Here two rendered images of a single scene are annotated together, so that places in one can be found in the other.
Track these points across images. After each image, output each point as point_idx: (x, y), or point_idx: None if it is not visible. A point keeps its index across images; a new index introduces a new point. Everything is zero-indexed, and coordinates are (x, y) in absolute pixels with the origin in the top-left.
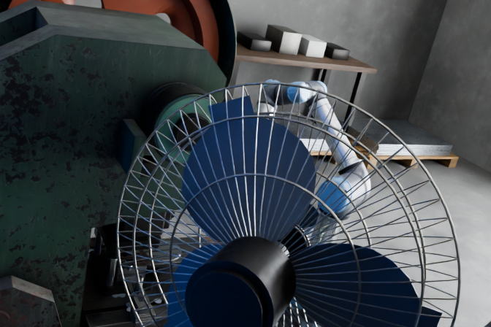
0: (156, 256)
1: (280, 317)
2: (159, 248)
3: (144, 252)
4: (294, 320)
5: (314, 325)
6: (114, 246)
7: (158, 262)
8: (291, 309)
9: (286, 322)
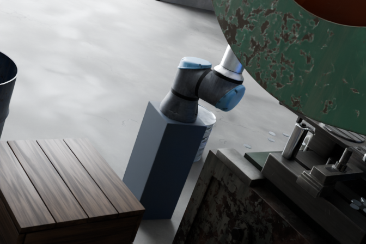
0: (360, 135)
1: (163, 144)
2: (343, 130)
3: (360, 142)
4: (191, 129)
5: (199, 119)
6: None
7: (365, 137)
8: (182, 124)
9: (174, 141)
